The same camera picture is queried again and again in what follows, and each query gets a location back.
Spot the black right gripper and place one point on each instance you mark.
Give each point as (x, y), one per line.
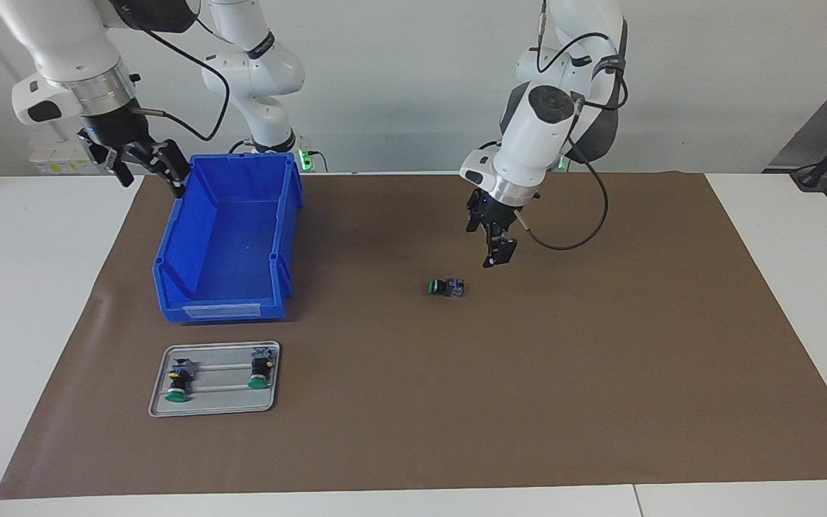
(115, 129)

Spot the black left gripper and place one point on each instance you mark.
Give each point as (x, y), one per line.
(501, 214)

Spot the green push button switch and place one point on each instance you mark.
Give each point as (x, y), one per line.
(178, 384)
(449, 288)
(260, 370)

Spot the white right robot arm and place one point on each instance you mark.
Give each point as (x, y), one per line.
(62, 43)

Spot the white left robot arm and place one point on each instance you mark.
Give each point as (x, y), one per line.
(543, 122)

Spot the blue plastic storage bin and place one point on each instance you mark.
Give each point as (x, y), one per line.
(234, 237)

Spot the brown table mat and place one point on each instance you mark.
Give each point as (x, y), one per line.
(528, 359)

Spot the silver metal tray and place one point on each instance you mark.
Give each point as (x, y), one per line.
(220, 402)

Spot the white wall power strip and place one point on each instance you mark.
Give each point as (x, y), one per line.
(51, 158)

